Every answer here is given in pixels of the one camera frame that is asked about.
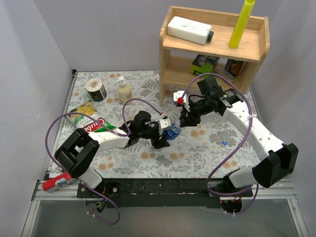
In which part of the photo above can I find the blue label water bottle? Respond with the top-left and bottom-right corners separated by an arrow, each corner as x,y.
162,123 -> 181,140

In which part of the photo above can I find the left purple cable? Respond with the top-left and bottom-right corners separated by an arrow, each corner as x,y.
45,98 -> 166,226

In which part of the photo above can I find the yellow plastic tube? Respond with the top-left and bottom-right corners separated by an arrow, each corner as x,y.
228,0 -> 255,49

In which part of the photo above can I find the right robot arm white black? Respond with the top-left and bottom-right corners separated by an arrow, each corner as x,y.
173,73 -> 298,196

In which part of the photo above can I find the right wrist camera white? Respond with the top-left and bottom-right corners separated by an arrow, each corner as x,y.
173,91 -> 190,112

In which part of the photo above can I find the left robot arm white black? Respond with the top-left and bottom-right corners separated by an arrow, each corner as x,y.
54,111 -> 171,198

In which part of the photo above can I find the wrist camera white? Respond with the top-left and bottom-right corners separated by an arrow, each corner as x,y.
173,91 -> 190,112
158,116 -> 172,133

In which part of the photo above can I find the floral patterned table mat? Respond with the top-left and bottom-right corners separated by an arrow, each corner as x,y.
49,70 -> 269,179

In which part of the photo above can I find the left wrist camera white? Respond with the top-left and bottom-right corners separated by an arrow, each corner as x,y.
158,116 -> 172,133

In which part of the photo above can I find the beige pump soap bottle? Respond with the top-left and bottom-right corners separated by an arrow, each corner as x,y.
117,76 -> 133,104

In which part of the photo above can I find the white rectangular plastic jug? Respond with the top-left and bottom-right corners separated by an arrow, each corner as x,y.
167,16 -> 214,45

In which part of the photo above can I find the purple cable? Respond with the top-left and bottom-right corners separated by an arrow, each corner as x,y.
45,98 -> 166,226
184,73 -> 259,215

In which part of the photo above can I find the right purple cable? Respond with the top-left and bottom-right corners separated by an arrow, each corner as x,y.
184,73 -> 259,215

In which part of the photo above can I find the clear plastic bottle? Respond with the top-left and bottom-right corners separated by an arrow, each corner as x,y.
124,107 -> 135,121

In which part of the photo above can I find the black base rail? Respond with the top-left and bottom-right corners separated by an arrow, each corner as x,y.
76,177 -> 252,209

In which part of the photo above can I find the blue bottle cap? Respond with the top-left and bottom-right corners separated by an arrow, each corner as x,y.
175,125 -> 181,134
221,141 -> 228,147

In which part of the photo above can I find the green black small box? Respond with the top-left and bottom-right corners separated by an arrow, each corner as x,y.
190,54 -> 220,76

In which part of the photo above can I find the red white small carton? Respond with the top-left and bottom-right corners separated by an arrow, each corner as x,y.
40,172 -> 77,193

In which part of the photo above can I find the aluminium frame rail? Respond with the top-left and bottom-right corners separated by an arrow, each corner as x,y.
32,179 -> 297,200

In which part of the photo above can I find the green Chuba cassava chips bag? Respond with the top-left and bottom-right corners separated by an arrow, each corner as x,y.
66,100 -> 116,132

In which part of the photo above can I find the wooden two-tier shelf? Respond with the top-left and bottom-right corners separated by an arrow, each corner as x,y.
159,6 -> 270,105

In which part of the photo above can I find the black orange small box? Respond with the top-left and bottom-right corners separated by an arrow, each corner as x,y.
224,59 -> 244,77

